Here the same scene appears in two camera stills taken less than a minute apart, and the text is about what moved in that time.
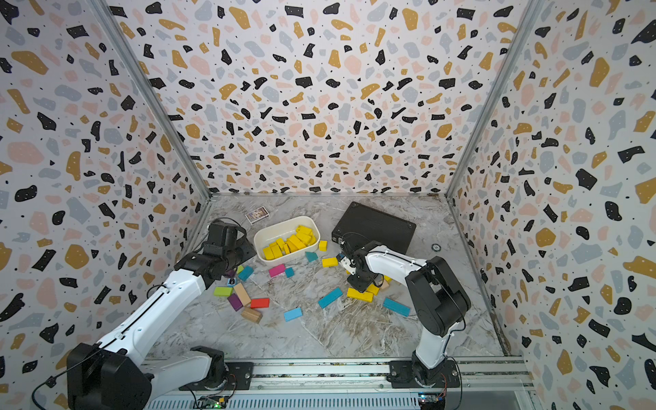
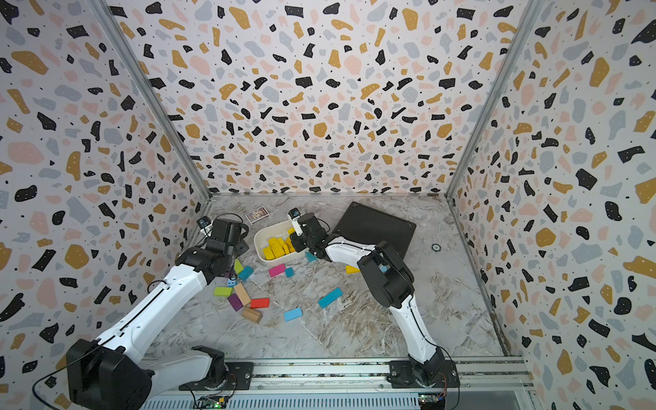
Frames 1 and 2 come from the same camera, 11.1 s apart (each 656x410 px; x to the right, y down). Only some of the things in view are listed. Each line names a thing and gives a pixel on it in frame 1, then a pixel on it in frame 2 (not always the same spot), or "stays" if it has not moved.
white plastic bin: (282, 232) stays
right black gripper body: (358, 283) → (300, 243)
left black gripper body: (243, 250) stays
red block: (260, 303) stays
